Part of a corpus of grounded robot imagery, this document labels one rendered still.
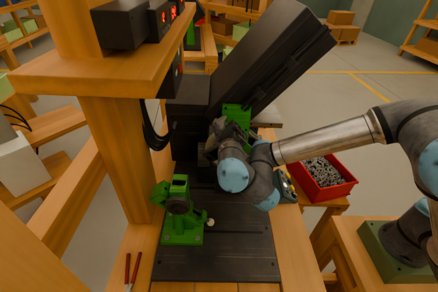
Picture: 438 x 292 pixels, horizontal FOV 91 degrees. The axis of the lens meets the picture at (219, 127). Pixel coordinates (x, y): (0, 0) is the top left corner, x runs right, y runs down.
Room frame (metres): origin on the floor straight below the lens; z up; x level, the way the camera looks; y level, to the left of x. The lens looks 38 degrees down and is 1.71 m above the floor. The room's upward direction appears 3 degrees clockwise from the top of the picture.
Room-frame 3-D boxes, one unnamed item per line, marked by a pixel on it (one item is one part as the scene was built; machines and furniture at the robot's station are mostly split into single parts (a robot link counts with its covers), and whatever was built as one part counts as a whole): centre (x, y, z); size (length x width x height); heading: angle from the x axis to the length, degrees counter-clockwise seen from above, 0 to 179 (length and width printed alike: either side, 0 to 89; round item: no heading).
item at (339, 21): (6.62, -3.07, 0.37); 1.20 x 0.80 x 0.74; 105
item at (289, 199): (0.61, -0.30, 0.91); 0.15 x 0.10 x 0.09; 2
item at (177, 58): (0.68, 0.20, 1.42); 0.17 x 0.12 x 0.15; 2
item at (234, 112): (0.72, -0.06, 1.17); 0.13 x 0.12 x 0.20; 2
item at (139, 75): (0.79, 0.26, 1.52); 0.90 x 0.25 x 0.04; 2
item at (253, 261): (0.79, 0.00, 0.89); 1.10 x 0.42 x 0.02; 2
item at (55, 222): (0.78, 0.37, 1.23); 1.30 x 0.05 x 0.09; 2
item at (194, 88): (0.90, 0.14, 1.07); 0.30 x 0.18 x 0.34; 2
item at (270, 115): (0.88, -0.10, 1.11); 0.39 x 0.16 x 0.03; 92
